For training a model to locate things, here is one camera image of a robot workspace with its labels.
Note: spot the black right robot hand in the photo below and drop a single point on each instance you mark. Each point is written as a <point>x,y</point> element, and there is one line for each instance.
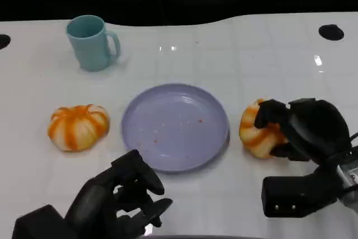
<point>319,130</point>

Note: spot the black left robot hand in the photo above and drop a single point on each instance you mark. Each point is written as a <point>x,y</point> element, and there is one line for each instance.
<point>92,205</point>

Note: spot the orange and white bread roll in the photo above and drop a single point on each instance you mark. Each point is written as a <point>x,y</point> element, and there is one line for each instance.
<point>75,129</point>
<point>251,135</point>

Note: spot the black table grommet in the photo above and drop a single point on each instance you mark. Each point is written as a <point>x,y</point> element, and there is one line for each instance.
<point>331,32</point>
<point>4,42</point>

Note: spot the lilac plate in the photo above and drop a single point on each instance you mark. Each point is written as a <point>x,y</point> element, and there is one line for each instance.
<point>173,127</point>

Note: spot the pale green mug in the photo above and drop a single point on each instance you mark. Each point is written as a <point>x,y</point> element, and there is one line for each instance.
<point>89,51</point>

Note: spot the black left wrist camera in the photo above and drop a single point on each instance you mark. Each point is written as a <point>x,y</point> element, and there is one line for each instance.
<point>39,223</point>

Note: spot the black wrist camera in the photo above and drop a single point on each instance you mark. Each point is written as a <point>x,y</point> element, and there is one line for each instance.
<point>291,197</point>
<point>39,223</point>

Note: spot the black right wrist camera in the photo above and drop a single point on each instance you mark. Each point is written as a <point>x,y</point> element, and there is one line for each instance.
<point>291,197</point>

